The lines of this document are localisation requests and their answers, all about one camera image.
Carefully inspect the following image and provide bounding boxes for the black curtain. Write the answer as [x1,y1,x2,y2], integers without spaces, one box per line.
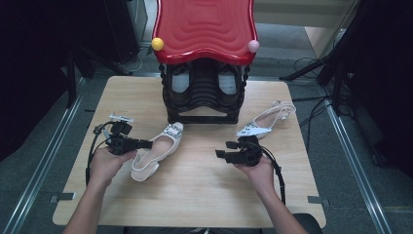
[0,0,108,162]
[324,0,413,178]

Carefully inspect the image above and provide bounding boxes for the metal floor rail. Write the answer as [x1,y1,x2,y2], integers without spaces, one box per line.
[324,97,394,234]
[0,77,87,234]

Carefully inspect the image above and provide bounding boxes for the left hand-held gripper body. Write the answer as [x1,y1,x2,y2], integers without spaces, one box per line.
[104,113,134,156]

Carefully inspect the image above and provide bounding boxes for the black floor cables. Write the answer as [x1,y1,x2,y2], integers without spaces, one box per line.
[291,57,355,131]

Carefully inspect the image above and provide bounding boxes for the black leather shoe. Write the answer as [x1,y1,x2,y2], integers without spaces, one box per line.
[169,63,193,105]
[215,63,242,105]

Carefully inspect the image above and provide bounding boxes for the white floor cable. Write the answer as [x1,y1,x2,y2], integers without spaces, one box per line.
[118,47,149,74]

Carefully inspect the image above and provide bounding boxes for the person's left hand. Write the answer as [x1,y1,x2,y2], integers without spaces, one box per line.
[89,147,137,189]

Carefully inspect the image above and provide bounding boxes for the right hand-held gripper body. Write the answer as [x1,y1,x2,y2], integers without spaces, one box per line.
[237,122,272,168]

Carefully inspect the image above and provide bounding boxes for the black tripod stand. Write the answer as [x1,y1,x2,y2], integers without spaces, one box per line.
[279,48,358,115]

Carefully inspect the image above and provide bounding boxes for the right hand-held gripper black cable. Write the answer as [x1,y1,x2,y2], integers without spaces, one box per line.
[259,145,286,206]

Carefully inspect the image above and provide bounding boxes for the hand-held gripper black cable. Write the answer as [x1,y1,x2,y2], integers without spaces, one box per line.
[259,145,286,206]
[85,121,115,187]

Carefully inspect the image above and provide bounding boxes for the person's dark clothing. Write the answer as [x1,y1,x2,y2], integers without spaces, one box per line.
[123,226,264,234]

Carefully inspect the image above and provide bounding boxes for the left hand-held gripper black cable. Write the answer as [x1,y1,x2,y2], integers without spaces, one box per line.
[85,121,115,187]

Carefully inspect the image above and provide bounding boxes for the grey metal table bracket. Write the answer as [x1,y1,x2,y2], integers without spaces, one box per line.
[307,195,330,208]
[49,192,76,205]

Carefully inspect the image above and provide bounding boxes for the person's right hand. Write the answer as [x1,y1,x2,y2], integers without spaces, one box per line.
[234,157,277,193]

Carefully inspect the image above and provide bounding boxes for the red and black shoe rack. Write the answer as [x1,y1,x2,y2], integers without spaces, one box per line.
[150,0,261,125]

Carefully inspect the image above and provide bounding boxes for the white jewelled heeled shoe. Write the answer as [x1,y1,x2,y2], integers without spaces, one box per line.
[131,121,184,182]
[240,100,297,139]

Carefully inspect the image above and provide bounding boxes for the black metal stand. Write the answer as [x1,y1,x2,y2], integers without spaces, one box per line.
[64,45,131,110]

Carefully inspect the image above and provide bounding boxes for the dark cabinet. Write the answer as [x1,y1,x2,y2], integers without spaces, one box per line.
[103,0,149,64]

